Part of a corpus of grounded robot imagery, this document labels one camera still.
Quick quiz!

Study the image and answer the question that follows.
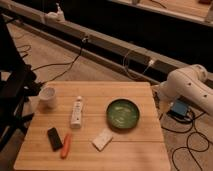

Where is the black rectangular block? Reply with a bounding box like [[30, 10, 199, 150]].
[[47, 127, 63, 151]]

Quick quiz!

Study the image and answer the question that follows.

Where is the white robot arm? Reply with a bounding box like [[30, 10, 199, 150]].
[[157, 64, 213, 117]]

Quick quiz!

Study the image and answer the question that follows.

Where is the green bowl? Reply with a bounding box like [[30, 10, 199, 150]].
[[106, 99, 140, 129]]

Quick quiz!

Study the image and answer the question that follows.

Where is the white tube bottle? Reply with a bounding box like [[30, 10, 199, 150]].
[[70, 96, 83, 129]]

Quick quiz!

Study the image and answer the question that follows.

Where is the white cup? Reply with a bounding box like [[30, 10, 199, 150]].
[[39, 87, 57, 108]]

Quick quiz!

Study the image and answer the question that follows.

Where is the blue box on floor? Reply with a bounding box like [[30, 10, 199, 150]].
[[171, 100, 188, 117]]

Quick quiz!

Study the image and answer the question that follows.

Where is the white cable with plug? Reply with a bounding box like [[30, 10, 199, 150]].
[[122, 48, 156, 81]]

